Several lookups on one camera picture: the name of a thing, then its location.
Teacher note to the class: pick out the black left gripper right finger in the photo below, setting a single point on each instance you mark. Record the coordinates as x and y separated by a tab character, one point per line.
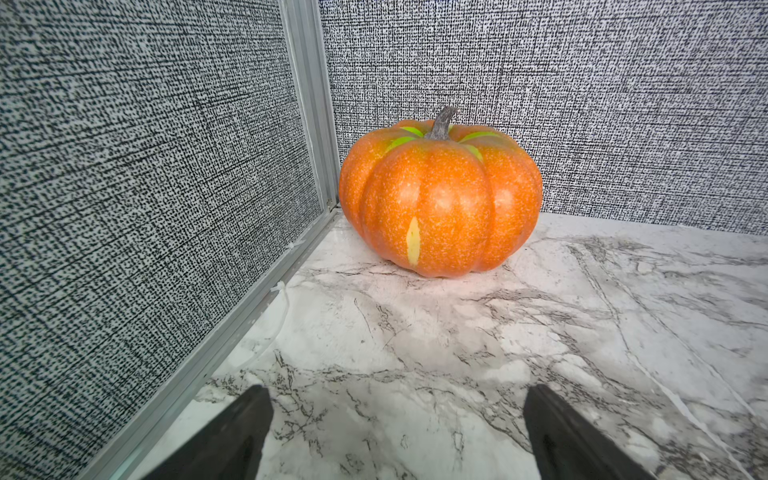
566	446

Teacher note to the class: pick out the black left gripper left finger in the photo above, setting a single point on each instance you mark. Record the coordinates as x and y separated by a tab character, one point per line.
228	447

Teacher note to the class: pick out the orange decorative pumpkin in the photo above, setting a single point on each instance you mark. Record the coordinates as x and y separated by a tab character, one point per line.
441	199

